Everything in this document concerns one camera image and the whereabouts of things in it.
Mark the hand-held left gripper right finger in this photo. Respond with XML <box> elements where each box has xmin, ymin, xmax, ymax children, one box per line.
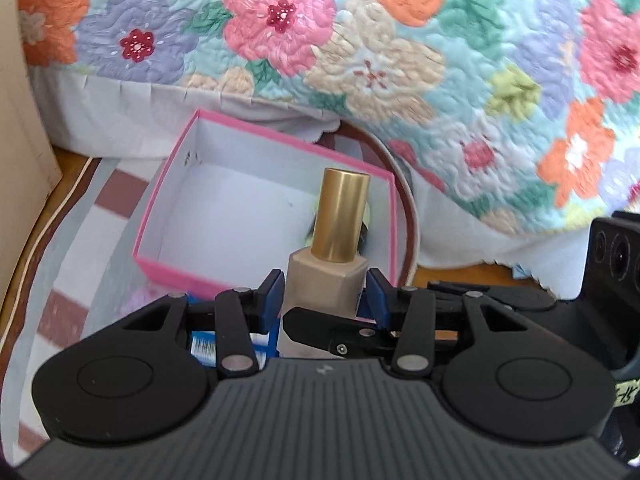
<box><xmin>366</xmin><ymin>267</ymin><xmax>532</xmax><ymax>377</ymax></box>

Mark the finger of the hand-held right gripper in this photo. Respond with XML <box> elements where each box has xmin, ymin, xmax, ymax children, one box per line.
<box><xmin>426</xmin><ymin>279</ymin><xmax>558</xmax><ymax>312</ymax></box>
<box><xmin>281</xmin><ymin>306</ymin><xmax>401</xmax><ymax>359</ymax></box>

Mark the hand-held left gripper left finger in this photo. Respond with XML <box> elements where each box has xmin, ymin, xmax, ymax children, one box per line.
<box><xmin>122</xmin><ymin>268</ymin><xmax>284</xmax><ymax>377</ymax></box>

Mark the white and blue toothpaste box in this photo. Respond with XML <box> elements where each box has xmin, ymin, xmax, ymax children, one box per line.
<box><xmin>188</xmin><ymin>327</ymin><xmax>281</xmax><ymax>367</ymax></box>

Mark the foundation bottle with gold cap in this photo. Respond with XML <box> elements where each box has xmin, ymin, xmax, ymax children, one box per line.
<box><xmin>277</xmin><ymin>167</ymin><xmax>372</xmax><ymax>359</ymax></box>

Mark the pink cardboard box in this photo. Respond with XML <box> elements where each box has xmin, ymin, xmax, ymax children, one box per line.
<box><xmin>132</xmin><ymin>108</ymin><xmax>399</xmax><ymax>302</ymax></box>

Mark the green yarn ball, black label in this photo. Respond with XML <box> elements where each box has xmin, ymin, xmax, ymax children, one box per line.
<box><xmin>304</xmin><ymin>204</ymin><xmax>372</xmax><ymax>252</ymax></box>

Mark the floral quilted bedspread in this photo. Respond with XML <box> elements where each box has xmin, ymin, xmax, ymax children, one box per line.
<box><xmin>15</xmin><ymin>0</ymin><xmax>640</xmax><ymax>241</ymax></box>

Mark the beige wooden cabinet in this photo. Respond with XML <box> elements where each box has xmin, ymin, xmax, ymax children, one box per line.
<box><xmin>0</xmin><ymin>0</ymin><xmax>65</xmax><ymax>306</ymax></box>

